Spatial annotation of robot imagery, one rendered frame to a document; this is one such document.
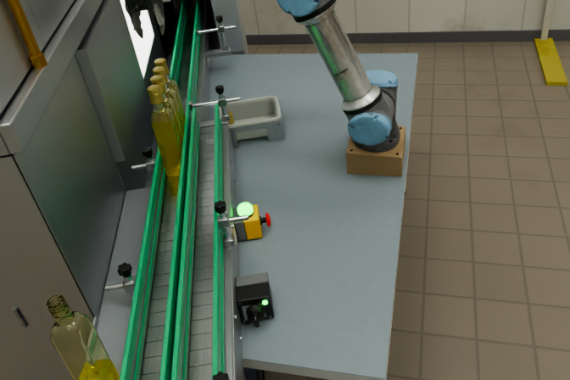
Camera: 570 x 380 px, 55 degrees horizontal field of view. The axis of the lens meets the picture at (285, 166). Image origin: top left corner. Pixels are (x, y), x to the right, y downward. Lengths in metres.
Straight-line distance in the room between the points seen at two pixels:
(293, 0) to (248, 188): 0.65
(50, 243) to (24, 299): 0.18
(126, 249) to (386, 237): 0.69
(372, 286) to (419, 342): 0.86
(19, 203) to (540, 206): 2.33
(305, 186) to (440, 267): 0.96
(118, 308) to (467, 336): 1.40
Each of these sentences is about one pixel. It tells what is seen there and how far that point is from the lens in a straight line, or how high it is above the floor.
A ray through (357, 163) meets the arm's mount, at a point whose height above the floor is 0.79.
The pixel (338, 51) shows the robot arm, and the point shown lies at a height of 1.22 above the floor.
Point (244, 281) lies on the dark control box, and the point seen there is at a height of 0.83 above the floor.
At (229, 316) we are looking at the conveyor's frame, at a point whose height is 0.88.
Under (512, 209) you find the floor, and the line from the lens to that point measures 2.82.
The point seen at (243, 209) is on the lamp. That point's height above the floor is 0.85.
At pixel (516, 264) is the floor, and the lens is 2.56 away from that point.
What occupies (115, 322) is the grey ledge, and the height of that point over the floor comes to 0.88.
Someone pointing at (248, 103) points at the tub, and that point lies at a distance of 2.05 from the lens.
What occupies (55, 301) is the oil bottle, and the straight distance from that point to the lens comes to 1.03.
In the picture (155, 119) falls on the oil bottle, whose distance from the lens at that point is 1.55.
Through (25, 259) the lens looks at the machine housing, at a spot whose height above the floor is 1.09.
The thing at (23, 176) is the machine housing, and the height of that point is 1.28.
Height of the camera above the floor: 1.82
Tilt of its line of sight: 36 degrees down
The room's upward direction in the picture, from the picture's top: 8 degrees counter-clockwise
